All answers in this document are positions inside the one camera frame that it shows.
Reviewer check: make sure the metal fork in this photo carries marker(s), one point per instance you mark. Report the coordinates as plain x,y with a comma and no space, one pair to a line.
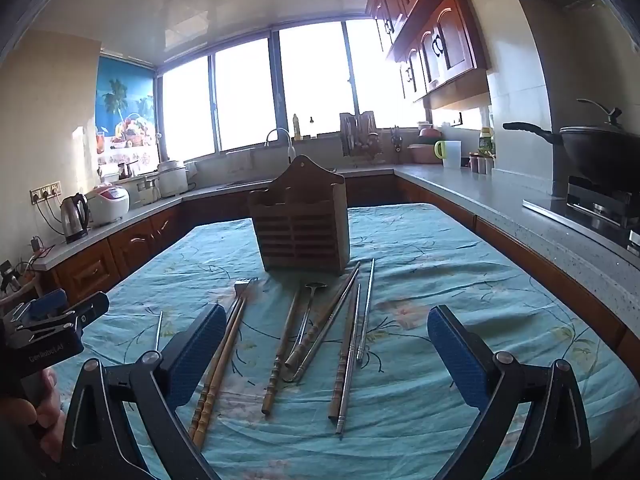
245,289

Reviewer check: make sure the yellow bottle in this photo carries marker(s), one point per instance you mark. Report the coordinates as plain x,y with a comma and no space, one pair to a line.
297,127

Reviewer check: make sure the wooden base cabinets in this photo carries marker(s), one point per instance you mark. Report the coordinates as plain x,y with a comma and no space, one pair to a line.
85,270

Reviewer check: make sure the white pink rice cooker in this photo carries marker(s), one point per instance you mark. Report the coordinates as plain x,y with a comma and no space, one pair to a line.
107,205

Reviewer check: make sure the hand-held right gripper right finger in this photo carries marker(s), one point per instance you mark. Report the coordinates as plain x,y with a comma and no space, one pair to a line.
457,355

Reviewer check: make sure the sink faucet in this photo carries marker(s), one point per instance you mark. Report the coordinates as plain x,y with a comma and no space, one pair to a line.
287,145

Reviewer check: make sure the green drink bottle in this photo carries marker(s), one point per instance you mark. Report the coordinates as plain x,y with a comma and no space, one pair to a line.
486,142

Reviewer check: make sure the person's left hand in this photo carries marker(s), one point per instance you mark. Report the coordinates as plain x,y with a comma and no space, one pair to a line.
52,420

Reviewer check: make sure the wooden utensil holder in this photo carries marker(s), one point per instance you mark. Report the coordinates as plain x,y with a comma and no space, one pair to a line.
300,230

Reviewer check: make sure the small white appliance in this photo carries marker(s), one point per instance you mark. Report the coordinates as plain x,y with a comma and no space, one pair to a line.
148,191

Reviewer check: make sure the black wok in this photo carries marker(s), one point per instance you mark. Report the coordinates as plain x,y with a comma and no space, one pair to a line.
595,155

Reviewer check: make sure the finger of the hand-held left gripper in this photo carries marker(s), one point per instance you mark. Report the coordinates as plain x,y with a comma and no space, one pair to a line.
47,304
90,310

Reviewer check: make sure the pink basin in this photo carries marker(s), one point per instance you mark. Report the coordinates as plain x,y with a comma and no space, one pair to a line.
422,154

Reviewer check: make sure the wok lid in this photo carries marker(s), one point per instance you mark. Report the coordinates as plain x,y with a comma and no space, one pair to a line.
607,122

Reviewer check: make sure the wooden wall cabinets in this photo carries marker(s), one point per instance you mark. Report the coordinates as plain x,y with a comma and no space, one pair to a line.
440,45

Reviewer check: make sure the thin metal chopstick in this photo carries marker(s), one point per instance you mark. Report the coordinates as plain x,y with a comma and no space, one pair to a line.
158,332

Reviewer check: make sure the printed roller blind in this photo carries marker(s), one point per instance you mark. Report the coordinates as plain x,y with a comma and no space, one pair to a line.
125,105

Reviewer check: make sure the wall power socket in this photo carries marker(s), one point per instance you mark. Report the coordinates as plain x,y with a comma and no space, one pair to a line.
45,192

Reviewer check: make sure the kitchen window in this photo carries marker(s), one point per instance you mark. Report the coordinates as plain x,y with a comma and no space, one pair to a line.
310,90

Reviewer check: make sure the teal floral tablecloth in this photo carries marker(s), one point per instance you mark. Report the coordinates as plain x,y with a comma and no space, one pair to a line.
425,260

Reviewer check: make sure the gas stove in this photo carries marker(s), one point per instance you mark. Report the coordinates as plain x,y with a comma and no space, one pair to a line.
595,205

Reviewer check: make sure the metal spoon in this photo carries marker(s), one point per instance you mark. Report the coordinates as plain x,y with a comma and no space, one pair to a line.
305,325

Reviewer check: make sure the pink lidded bowl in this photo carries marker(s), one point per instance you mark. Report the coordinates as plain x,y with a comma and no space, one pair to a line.
430,131

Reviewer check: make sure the knife rack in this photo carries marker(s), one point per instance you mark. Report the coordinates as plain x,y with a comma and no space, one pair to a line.
357,132

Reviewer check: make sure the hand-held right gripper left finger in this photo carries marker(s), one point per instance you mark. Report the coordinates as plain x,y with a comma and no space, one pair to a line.
197,355

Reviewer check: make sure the white spice jar set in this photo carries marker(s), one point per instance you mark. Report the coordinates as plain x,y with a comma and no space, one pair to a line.
481,164

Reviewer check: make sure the steel electric kettle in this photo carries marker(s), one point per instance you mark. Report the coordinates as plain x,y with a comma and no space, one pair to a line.
75,220

